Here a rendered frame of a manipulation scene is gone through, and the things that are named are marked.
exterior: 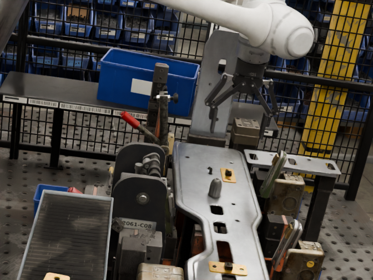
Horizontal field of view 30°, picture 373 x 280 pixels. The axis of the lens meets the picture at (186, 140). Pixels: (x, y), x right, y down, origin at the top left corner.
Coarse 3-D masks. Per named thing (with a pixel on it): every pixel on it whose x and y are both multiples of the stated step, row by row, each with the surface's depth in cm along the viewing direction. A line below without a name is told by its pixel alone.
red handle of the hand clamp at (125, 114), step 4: (124, 112) 185; (120, 116) 186; (124, 116) 184; (128, 116) 185; (124, 120) 185; (128, 120) 185; (132, 120) 185; (136, 120) 186; (132, 124) 185; (136, 124) 185; (140, 124) 187; (136, 128) 186; (140, 128) 186; (144, 128) 187; (144, 132) 187; (148, 132) 187; (148, 136) 187; (152, 136) 187; (152, 140) 188; (156, 140) 188
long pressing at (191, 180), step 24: (192, 144) 210; (192, 168) 194; (216, 168) 197; (240, 168) 200; (192, 192) 181; (240, 192) 186; (192, 216) 170; (216, 216) 172; (240, 216) 174; (216, 240) 161; (240, 240) 163; (192, 264) 150; (264, 264) 155
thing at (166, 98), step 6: (162, 96) 182; (168, 96) 183; (174, 96) 183; (162, 102) 182; (174, 102) 184; (162, 108) 183; (162, 114) 184; (162, 120) 184; (162, 126) 185; (162, 132) 186; (162, 138) 187; (162, 144) 187
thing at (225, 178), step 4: (220, 168) 197; (224, 168) 197; (228, 168) 198; (224, 172) 195; (228, 172) 194; (232, 172) 196; (224, 176) 193; (228, 176) 193; (232, 176) 193; (224, 180) 190; (228, 180) 191; (232, 180) 191
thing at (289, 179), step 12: (276, 180) 186; (288, 180) 187; (300, 180) 188; (276, 192) 188; (288, 192) 188; (300, 192) 188; (264, 204) 194; (276, 204) 189; (288, 204) 190; (300, 204) 192
